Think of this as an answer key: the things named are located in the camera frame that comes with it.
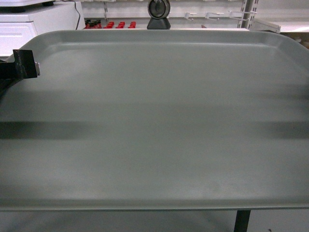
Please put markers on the black barcode scanner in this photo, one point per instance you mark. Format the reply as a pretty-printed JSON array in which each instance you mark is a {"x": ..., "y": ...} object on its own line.
[{"x": 158, "y": 11}]

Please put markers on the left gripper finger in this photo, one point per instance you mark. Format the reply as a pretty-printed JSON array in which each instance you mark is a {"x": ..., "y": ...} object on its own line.
[{"x": 23, "y": 66}]

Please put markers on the grey-silver plastic tray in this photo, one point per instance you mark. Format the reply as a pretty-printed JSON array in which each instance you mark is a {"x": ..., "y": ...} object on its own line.
[{"x": 158, "y": 120}]

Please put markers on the white cash register box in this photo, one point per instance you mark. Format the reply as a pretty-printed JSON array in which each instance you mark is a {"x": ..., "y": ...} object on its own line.
[{"x": 22, "y": 20}]

